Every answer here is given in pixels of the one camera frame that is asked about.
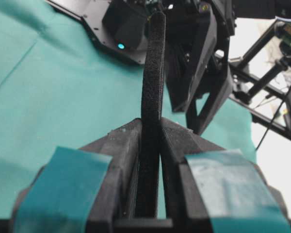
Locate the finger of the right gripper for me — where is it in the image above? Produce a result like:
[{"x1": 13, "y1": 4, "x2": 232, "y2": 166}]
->
[
  {"x1": 186, "y1": 49, "x2": 233, "y2": 135},
  {"x1": 164, "y1": 43, "x2": 233, "y2": 113}
]

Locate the green table cloth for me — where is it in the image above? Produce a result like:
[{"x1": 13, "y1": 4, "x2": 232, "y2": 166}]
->
[{"x1": 0, "y1": 0, "x2": 258, "y2": 219}]

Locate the black Velcro strap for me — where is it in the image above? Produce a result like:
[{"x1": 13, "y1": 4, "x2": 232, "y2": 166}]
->
[{"x1": 133, "y1": 11, "x2": 167, "y2": 218}]

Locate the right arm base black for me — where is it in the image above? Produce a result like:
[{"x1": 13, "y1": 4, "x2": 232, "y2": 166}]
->
[{"x1": 47, "y1": 0, "x2": 149, "y2": 65}]

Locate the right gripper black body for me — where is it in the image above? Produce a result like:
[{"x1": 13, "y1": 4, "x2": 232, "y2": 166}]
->
[{"x1": 145, "y1": 0, "x2": 237, "y2": 73}]

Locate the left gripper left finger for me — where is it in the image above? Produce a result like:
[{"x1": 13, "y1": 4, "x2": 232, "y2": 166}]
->
[{"x1": 10, "y1": 118, "x2": 142, "y2": 233}]

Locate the black metal frame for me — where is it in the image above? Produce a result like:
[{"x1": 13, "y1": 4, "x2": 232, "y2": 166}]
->
[{"x1": 229, "y1": 19, "x2": 291, "y2": 140}]

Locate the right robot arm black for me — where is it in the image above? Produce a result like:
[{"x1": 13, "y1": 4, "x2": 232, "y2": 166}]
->
[{"x1": 145, "y1": 0, "x2": 291, "y2": 134}]

